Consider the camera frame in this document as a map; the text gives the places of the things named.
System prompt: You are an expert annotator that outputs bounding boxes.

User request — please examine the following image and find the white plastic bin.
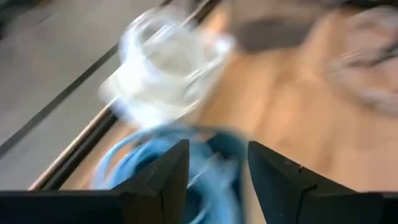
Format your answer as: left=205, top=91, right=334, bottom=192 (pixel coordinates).
left=98, top=6, right=237, bottom=128

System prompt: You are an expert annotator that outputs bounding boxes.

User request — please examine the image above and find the light blue HDMI cable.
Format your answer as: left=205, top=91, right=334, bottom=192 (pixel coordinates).
left=93, top=126, right=187, bottom=190
left=183, top=133, right=249, bottom=224

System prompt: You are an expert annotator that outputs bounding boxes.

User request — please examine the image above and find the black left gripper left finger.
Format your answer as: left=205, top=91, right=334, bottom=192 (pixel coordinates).
left=0, top=139, right=191, bottom=224

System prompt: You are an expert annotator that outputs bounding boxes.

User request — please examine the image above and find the teal plastic bin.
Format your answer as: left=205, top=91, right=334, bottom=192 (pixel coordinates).
left=93, top=124, right=249, bottom=224

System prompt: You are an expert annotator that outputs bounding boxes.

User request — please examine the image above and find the white HDMI cable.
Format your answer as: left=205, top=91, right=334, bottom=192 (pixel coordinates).
left=118, top=7, right=234, bottom=125

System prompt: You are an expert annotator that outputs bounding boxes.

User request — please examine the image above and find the beige HDMI cable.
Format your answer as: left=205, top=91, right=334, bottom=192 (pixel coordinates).
left=323, top=6, right=398, bottom=118

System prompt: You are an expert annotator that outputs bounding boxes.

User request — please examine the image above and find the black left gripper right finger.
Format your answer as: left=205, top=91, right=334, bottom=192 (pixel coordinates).
left=247, top=141, right=398, bottom=224

